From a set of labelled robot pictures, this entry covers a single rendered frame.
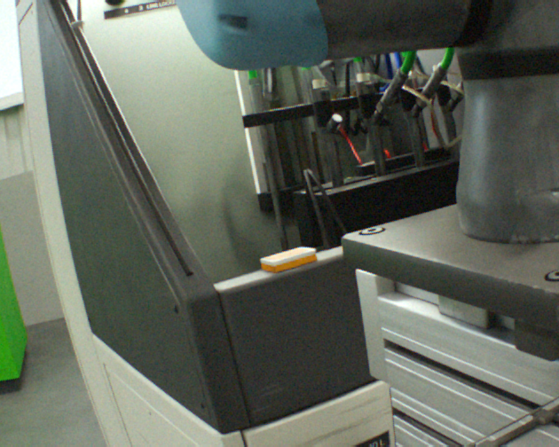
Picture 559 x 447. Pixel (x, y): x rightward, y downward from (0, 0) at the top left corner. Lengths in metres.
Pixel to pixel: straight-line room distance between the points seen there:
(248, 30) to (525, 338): 0.18
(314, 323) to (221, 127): 0.60
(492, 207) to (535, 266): 0.06
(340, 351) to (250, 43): 0.58
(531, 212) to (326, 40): 0.13
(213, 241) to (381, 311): 0.83
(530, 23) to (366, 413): 0.63
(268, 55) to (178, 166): 1.00
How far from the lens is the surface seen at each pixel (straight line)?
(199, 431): 0.90
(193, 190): 1.35
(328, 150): 1.13
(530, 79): 0.39
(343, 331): 0.87
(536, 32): 0.39
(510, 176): 0.39
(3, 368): 3.65
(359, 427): 0.91
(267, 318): 0.82
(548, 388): 0.40
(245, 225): 1.39
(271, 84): 1.03
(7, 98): 4.94
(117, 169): 0.90
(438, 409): 0.52
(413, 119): 1.22
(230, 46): 0.34
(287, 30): 0.33
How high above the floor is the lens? 1.13
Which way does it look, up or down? 9 degrees down
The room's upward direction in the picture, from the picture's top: 11 degrees counter-clockwise
